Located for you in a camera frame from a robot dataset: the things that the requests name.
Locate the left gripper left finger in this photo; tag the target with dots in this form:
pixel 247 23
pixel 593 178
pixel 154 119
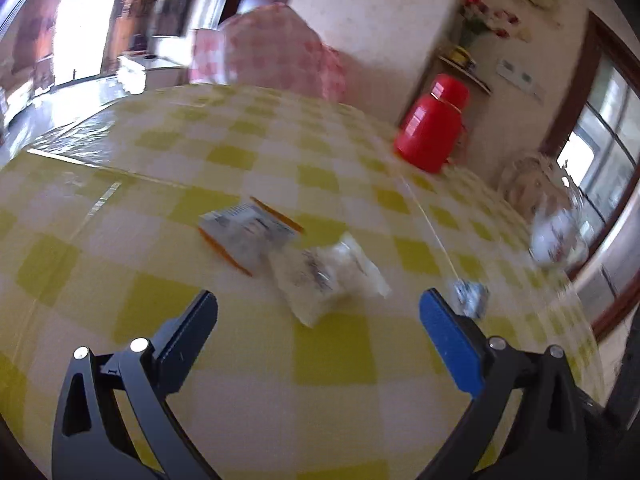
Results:
pixel 90 438

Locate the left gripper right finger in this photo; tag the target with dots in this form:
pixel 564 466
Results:
pixel 548 438

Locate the grey candy packet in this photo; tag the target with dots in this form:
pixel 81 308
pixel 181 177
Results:
pixel 472 299

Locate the white orange snack packet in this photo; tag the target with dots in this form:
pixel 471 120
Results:
pixel 245 234

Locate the clear bread packet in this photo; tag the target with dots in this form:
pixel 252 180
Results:
pixel 315 280

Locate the white floral teapot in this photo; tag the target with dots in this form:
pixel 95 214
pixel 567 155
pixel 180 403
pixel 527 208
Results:
pixel 555 240

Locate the yellow green checkered tablecloth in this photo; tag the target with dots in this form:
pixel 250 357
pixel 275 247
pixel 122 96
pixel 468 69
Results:
pixel 317 241

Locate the white ornate chair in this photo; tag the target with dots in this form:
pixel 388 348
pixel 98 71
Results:
pixel 535 186

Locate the red thermos jug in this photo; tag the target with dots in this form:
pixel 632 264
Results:
pixel 430 131

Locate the wooden corner shelf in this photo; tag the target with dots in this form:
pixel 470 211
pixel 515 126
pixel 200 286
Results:
pixel 459 59

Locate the white tv cabinet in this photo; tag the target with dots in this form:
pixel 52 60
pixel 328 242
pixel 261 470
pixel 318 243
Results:
pixel 145 72

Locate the flower vase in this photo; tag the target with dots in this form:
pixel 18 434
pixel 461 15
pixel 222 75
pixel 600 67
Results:
pixel 479 19

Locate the pink checkered covered chair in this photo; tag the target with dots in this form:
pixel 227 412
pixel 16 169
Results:
pixel 269 47

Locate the wall television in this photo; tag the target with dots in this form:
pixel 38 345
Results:
pixel 169 18

